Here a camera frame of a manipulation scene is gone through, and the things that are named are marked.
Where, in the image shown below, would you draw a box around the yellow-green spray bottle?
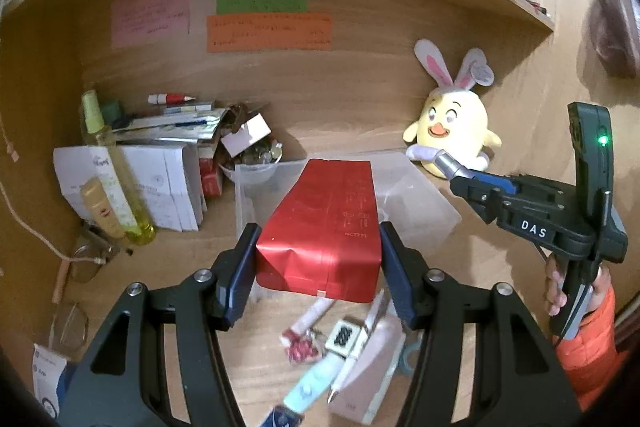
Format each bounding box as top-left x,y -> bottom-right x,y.
81,89 -> 157,247

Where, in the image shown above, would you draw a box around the glass bowl with coins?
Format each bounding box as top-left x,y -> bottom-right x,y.
222,142 -> 286,185

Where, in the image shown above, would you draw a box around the stack of white booklets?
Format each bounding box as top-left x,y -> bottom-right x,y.
53,142 -> 173,233

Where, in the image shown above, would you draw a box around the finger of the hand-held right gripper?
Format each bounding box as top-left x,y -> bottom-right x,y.
449,176 -> 503,225
470,171 -> 521,195

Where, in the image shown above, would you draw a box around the orange paper note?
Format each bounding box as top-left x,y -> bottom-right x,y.
206,13 -> 333,54

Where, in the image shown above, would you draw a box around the red keychain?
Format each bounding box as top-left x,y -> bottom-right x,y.
281,329 -> 321,364

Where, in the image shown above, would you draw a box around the small beige bottle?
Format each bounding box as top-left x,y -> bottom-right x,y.
80,177 -> 127,240

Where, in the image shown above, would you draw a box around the stack of papers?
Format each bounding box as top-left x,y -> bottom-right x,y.
112,104 -> 226,145

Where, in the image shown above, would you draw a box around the beige cable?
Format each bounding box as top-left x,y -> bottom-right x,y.
0,107 -> 111,305

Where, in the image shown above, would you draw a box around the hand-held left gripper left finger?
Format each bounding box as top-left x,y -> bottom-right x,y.
57,223 -> 263,427

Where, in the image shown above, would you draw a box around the silver metal tube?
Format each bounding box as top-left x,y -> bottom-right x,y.
432,150 -> 473,180

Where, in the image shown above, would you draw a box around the clear eyeglasses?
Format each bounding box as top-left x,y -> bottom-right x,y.
70,227 -> 133,285
50,299 -> 91,353

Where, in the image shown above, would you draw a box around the yellow chick plush toy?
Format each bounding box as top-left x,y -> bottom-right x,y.
403,38 -> 503,179

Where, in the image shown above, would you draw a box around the green paper note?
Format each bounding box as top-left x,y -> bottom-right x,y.
216,0 -> 308,14

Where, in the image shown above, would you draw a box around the small red box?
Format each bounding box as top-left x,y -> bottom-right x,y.
199,157 -> 224,198

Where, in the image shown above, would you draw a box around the red paper package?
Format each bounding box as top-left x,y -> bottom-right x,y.
255,158 -> 383,305

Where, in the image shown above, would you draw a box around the blue and white tube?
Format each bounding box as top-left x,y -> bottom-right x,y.
260,349 -> 346,427

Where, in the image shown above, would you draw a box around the pink box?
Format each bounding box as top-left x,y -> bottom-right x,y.
327,314 -> 407,425

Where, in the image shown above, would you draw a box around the person's right hand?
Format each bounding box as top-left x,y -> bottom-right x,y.
544,253 -> 567,319

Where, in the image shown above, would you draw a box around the white slim carton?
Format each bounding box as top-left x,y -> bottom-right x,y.
165,143 -> 208,232

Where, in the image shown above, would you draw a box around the white and blue box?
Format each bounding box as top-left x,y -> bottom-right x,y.
31,343 -> 76,418

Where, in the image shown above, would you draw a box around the white cube charger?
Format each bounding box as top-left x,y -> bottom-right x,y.
325,318 -> 366,355

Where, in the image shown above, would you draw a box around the small white cardboard box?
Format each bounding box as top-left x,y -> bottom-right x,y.
220,112 -> 272,156

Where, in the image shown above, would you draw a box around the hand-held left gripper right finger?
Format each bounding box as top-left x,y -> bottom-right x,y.
378,221 -> 583,427

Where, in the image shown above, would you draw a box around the dark brown object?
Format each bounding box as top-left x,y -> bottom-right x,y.
587,0 -> 640,80

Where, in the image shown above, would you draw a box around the clear plastic bin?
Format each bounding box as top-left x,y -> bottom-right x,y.
234,151 -> 463,308

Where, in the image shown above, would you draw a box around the white pen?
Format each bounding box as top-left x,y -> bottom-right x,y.
327,289 -> 391,404

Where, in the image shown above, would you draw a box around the pink paper note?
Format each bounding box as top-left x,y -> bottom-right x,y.
110,0 -> 192,48

